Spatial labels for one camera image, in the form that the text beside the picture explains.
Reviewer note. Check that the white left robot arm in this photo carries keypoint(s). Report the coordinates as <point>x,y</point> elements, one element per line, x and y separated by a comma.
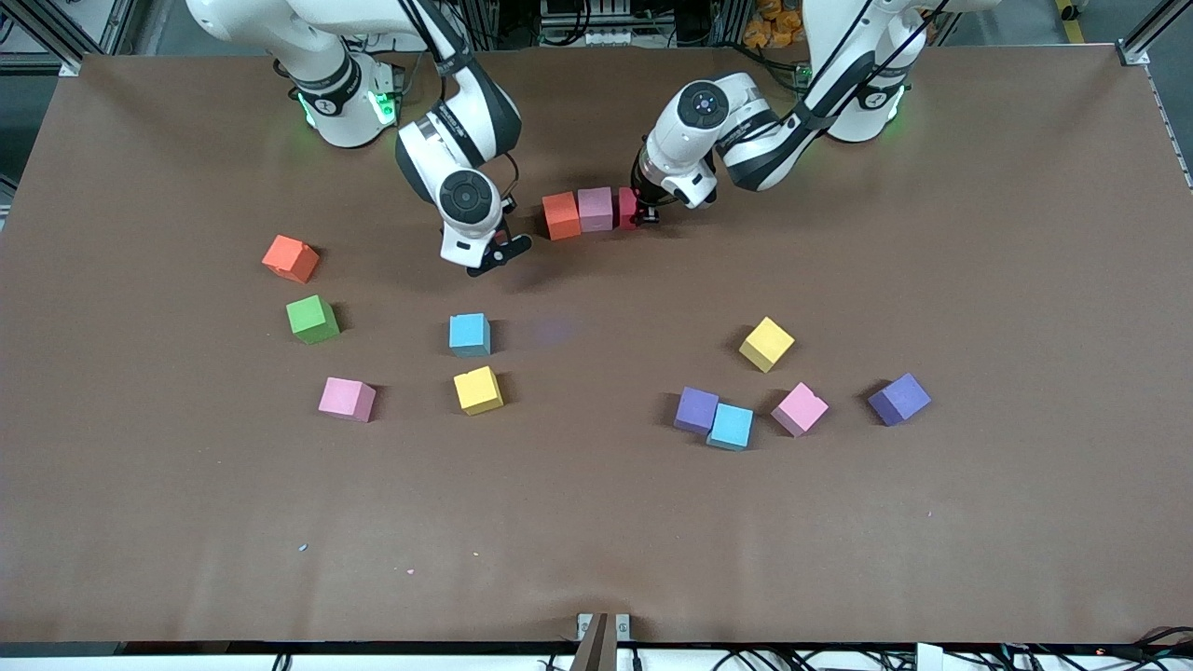
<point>862,116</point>

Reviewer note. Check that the pink foam cube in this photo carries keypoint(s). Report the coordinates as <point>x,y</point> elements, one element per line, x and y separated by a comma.
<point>346,398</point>
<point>800,408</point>
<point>596,209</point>

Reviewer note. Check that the purple foam cube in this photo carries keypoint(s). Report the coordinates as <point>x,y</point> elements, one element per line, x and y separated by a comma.
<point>694,408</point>
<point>899,399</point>

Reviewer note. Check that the paper table cover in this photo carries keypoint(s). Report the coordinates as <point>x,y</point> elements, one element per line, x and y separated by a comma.
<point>596,522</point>

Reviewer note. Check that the yellow foam cube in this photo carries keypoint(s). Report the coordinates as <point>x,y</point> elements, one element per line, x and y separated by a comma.
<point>478,390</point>
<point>766,344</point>

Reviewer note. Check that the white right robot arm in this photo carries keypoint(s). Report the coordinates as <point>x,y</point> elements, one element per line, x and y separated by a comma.
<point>349,126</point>

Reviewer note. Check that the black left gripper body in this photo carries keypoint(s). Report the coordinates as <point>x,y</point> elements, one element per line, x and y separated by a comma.
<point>645,193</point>

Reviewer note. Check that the white power strip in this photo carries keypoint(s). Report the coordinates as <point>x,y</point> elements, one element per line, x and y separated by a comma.
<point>447,37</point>

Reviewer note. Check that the blue foam cube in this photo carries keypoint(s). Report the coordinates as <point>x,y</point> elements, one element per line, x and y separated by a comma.
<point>732,430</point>
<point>469,335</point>

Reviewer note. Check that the white equipment box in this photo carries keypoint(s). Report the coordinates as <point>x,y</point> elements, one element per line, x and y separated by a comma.
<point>596,37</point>

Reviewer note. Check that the green foam cube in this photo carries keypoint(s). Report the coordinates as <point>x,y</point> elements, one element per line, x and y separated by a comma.
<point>312,319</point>

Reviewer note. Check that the orange foam cube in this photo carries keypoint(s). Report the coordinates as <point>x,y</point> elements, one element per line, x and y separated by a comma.
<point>560,216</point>
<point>290,259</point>

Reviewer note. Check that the red foam cube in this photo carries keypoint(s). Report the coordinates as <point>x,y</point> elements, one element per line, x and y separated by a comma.
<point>626,207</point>

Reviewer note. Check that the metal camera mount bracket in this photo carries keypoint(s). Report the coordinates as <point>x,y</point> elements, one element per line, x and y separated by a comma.
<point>601,643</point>

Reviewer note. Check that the pile of orange objects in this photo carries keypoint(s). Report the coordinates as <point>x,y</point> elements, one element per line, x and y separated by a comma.
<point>774,28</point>

